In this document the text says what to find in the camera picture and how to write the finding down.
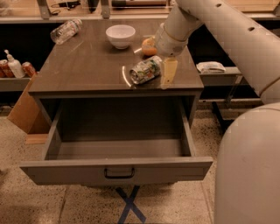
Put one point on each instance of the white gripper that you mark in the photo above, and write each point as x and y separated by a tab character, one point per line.
169	45

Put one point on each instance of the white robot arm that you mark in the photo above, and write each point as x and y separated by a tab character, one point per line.
247	175

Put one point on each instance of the grey drawer cabinet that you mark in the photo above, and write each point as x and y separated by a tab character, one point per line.
88	69

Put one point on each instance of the open grey top drawer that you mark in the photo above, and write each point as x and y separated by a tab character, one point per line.
114	144

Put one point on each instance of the red soda can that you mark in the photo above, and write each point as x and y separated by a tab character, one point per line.
5	71
29	69

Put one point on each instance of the red soda can left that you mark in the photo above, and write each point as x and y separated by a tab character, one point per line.
5	71

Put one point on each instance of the orange fruit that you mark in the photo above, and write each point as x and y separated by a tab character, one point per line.
149	51

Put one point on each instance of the white ceramic bowl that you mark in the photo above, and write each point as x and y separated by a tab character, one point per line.
121	36

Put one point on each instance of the folded white cloth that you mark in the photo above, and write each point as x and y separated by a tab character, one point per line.
210	67

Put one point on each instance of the black table leg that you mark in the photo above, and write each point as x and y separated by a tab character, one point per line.
224	124

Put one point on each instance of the clear plastic water bottle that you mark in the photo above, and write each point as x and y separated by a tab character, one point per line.
66	31

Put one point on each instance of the white pump bottle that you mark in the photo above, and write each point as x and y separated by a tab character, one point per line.
14	65

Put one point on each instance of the brown cardboard box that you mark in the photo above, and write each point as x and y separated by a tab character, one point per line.
27	116

